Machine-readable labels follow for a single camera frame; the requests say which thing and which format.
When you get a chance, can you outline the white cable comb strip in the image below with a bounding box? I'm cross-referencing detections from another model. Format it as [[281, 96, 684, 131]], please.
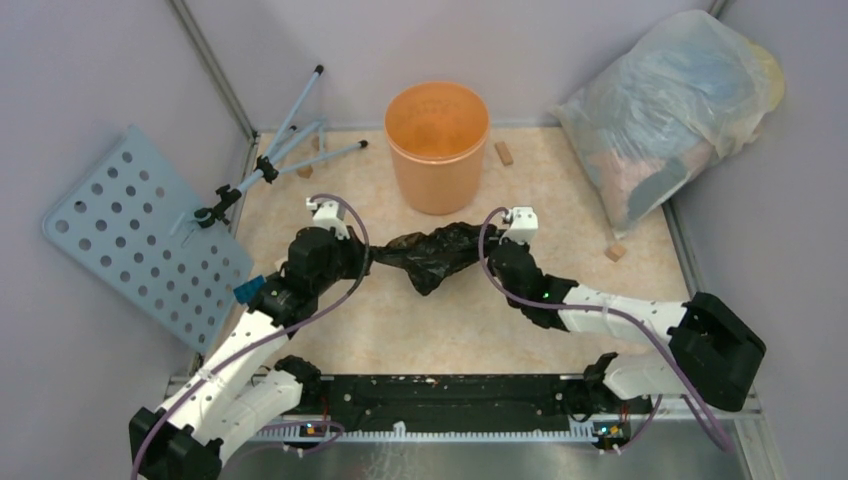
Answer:
[[249, 423, 598, 444]]

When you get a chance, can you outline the wooden cube block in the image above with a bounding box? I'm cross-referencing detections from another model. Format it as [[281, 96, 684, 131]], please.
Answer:
[[604, 243, 628, 262]]

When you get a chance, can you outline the orange plastic trash bin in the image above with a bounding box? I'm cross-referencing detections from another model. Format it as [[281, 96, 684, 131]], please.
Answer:
[[384, 81, 490, 216]]

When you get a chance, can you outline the light blue perforated board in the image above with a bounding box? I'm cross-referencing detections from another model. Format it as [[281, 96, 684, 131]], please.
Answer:
[[43, 126, 254, 354]]

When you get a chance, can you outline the blue clamp block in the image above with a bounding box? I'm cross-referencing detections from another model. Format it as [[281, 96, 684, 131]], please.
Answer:
[[233, 275, 266, 305]]

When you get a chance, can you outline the black trash bag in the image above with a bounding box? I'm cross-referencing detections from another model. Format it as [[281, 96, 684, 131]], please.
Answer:
[[369, 222, 483, 296]]

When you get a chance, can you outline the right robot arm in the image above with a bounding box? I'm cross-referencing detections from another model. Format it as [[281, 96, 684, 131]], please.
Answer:
[[485, 241, 767, 412]]

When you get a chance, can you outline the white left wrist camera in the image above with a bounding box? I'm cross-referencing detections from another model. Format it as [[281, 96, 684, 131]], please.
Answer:
[[305, 198, 350, 240]]

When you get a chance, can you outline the light blue tripod stand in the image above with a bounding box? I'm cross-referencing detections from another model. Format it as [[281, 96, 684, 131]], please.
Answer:
[[192, 64, 369, 229]]

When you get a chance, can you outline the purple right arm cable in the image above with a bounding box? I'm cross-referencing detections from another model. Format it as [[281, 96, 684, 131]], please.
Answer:
[[478, 206, 735, 455]]

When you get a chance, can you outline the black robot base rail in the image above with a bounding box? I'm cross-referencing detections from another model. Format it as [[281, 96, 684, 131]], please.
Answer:
[[272, 355, 653, 433]]

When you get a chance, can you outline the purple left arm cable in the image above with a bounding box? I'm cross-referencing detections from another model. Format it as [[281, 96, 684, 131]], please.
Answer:
[[130, 193, 371, 480]]

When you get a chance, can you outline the large translucent trash bag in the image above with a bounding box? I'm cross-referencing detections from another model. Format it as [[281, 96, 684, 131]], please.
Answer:
[[549, 10, 785, 238]]

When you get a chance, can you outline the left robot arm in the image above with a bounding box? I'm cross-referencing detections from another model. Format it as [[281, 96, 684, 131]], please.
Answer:
[[129, 226, 369, 479]]

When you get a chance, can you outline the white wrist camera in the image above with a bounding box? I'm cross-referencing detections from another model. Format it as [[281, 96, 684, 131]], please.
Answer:
[[305, 198, 350, 240], [499, 206, 539, 246]]

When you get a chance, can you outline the small wooden block by tripod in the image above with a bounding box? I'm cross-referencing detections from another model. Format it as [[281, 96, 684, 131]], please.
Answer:
[[296, 165, 314, 179]]

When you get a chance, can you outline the flat wooden block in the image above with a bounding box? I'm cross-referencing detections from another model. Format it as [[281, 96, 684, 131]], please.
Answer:
[[494, 141, 514, 166]]

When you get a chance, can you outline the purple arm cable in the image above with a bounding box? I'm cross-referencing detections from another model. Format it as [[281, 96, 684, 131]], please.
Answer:
[[478, 206, 735, 455], [130, 193, 371, 480]]

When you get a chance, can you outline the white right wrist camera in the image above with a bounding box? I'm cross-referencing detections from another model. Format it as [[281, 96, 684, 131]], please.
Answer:
[[499, 206, 539, 246]]

